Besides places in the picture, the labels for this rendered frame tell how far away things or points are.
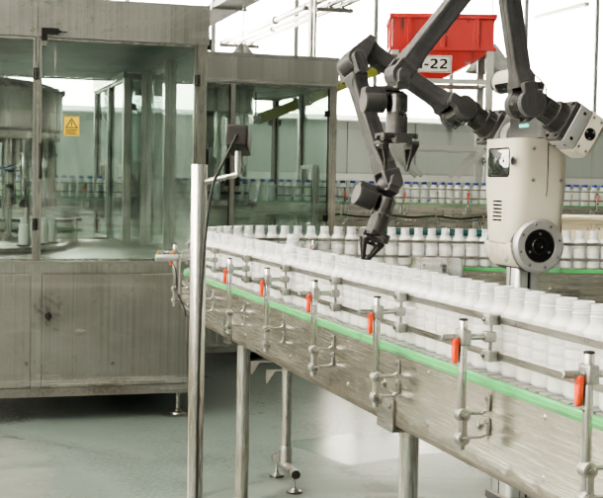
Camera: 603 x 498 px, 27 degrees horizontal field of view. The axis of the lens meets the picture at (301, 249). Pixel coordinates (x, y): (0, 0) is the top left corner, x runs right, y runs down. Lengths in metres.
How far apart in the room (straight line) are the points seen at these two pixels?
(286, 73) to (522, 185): 5.75
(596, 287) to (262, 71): 4.21
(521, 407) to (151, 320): 5.02
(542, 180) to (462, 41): 7.06
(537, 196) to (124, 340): 3.88
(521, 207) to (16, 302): 3.95
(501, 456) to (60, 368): 4.96
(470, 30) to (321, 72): 1.82
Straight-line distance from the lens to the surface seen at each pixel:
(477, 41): 10.64
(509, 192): 3.63
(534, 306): 2.27
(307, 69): 9.28
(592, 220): 7.92
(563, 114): 3.49
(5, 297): 6.99
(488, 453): 2.35
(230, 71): 9.12
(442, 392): 2.53
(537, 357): 2.22
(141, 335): 7.10
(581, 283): 5.62
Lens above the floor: 1.35
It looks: 3 degrees down
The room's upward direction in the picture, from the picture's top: 1 degrees clockwise
